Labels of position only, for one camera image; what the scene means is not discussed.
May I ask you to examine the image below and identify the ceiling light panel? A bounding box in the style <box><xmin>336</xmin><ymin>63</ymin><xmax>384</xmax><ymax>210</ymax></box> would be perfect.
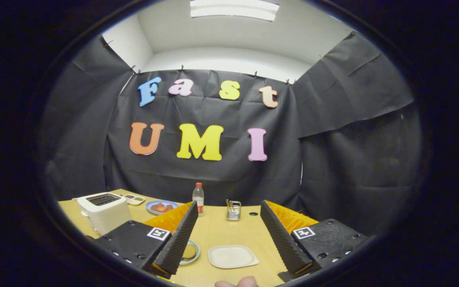
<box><xmin>190</xmin><ymin>0</ymin><xmax>280</xmax><ymax>22</ymax></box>

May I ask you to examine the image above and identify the metal wire utensil holder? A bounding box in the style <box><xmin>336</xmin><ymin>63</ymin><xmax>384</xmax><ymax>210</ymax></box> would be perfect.
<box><xmin>226</xmin><ymin>201</ymin><xmax>241</xmax><ymax>221</ymax></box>

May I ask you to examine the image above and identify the white toaster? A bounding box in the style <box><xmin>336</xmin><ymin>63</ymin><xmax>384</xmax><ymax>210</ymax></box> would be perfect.
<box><xmin>77</xmin><ymin>193</ymin><xmax>132</xmax><ymax>236</ymax></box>

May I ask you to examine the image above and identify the pale green round plate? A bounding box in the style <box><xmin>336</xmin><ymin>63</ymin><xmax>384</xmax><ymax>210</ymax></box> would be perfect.
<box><xmin>179</xmin><ymin>239</ymin><xmax>200</xmax><ymax>266</ymax></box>

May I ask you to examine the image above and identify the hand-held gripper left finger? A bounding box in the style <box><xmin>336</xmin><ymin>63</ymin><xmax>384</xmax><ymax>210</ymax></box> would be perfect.
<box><xmin>93</xmin><ymin>201</ymin><xmax>199</xmax><ymax>279</ymax></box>

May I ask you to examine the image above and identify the blue round plate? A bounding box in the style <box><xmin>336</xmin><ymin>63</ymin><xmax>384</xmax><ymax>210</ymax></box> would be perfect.
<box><xmin>146</xmin><ymin>200</ymin><xmax>179</xmax><ymax>216</ymax></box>

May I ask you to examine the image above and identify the clear red-capped plastic bottle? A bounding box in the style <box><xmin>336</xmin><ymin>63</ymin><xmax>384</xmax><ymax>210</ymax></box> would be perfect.
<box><xmin>192</xmin><ymin>183</ymin><xmax>205</xmax><ymax>218</ymax></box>

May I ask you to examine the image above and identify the white square plate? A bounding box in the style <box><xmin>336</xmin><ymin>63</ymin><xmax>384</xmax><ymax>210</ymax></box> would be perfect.
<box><xmin>208</xmin><ymin>245</ymin><xmax>259</xmax><ymax>269</ymax></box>

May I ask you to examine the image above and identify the white divided condiment tray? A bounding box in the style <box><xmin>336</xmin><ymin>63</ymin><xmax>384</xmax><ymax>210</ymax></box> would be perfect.
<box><xmin>123</xmin><ymin>194</ymin><xmax>146</xmax><ymax>206</ymax></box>

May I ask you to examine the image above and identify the black backdrop cloth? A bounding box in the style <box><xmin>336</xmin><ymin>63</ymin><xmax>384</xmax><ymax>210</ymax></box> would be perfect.
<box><xmin>38</xmin><ymin>32</ymin><xmax>423</xmax><ymax>236</ymax></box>

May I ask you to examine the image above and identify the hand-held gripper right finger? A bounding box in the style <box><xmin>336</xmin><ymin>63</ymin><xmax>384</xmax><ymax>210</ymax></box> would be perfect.
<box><xmin>260</xmin><ymin>199</ymin><xmax>367</xmax><ymax>281</ymax></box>

